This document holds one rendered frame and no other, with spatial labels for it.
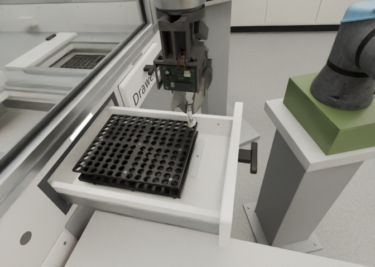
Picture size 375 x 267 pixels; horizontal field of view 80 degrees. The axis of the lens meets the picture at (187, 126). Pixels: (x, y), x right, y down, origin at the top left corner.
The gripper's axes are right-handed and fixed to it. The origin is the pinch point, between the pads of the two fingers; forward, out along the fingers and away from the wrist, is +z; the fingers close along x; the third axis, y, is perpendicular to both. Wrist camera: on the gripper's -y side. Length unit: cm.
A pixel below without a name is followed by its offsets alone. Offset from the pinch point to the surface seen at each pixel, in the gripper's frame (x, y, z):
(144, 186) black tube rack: -6.1, 15.5, 8.8
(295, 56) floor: 67, -224, 95
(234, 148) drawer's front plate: 10.1, 7.9, 2.7
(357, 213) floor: 80, -38, 94
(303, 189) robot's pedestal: 35, -11, 40
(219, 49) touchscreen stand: -5, -93, 31
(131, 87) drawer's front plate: -20.8, -13.5, 6.4
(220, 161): 7.4, 4.2, 12.0
